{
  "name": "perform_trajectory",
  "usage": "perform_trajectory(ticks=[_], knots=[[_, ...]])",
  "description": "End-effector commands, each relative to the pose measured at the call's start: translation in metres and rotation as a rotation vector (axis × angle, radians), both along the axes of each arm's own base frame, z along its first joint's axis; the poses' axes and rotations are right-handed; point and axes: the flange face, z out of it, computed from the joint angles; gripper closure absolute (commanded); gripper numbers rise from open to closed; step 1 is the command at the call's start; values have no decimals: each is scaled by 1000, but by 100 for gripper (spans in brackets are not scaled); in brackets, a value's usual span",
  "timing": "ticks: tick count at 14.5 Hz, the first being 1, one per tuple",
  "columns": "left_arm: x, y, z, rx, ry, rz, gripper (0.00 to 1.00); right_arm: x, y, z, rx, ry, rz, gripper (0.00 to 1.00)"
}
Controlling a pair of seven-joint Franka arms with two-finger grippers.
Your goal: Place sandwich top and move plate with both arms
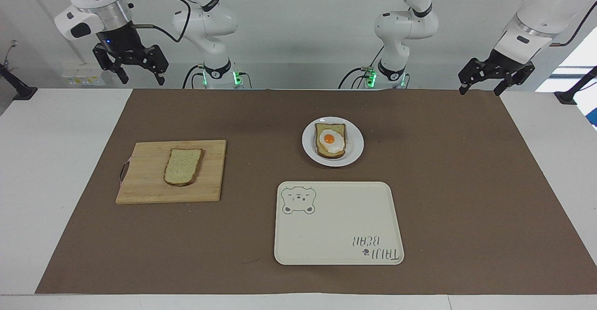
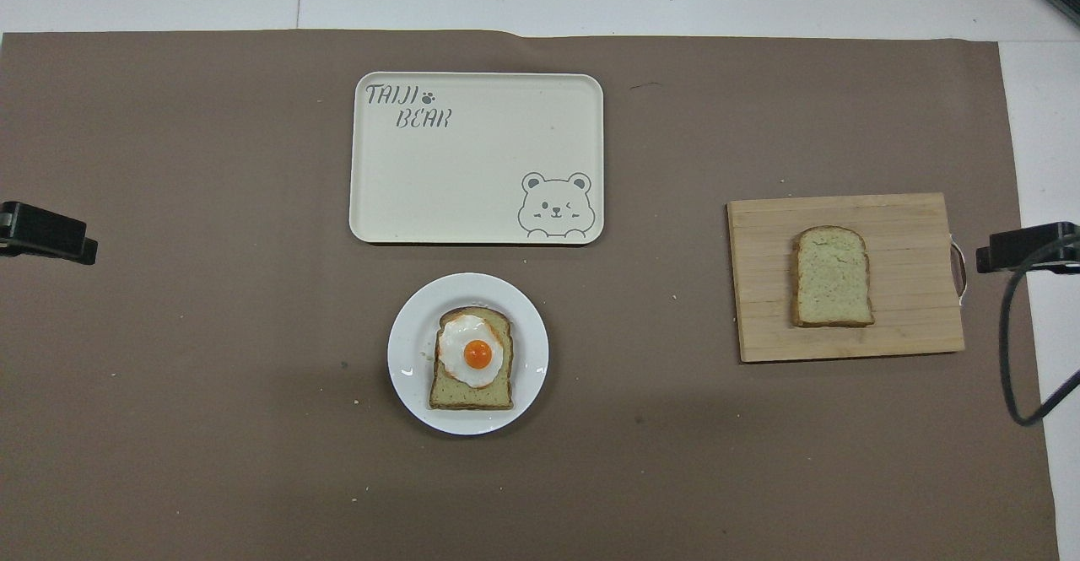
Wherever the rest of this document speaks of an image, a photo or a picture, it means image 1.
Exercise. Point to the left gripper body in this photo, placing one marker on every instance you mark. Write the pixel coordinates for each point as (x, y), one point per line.
(509, 63)

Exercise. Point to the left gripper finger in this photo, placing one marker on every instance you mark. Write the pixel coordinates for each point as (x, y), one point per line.
(517, 78)
(472, 71)

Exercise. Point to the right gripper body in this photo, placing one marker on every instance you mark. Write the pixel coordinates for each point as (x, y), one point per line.
(119, 39)

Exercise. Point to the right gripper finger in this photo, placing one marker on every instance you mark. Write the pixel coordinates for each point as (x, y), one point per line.
(105, 58)
(156, 60)

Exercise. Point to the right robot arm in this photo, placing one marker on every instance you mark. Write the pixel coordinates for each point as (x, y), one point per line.
(204, 21)

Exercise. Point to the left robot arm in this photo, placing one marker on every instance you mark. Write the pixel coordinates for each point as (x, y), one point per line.
(405, 25)

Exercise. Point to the white round plate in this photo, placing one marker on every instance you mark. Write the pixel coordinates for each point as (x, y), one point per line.
(356, 148)

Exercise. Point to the black stand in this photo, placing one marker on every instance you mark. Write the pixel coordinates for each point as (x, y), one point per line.
(16, 86)
(576, 90)

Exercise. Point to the blue object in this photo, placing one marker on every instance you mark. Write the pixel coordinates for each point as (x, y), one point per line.
(593, 119)

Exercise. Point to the plain bread slice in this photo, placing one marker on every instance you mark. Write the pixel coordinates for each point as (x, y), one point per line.
(183, 166)

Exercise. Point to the wooden cutting board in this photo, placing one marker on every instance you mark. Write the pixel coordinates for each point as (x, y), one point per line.
(144, 179)

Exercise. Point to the toasted bread slice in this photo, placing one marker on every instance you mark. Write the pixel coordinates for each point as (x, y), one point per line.
(338, 130)

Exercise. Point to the fried egg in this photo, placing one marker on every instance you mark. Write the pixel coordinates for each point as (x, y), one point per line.
(330, 141)

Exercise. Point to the cream tray with bear print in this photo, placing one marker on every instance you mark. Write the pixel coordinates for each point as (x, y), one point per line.
(338, 228)

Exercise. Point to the white wall socket strip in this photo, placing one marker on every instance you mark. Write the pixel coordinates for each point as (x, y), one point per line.
(83, 75)

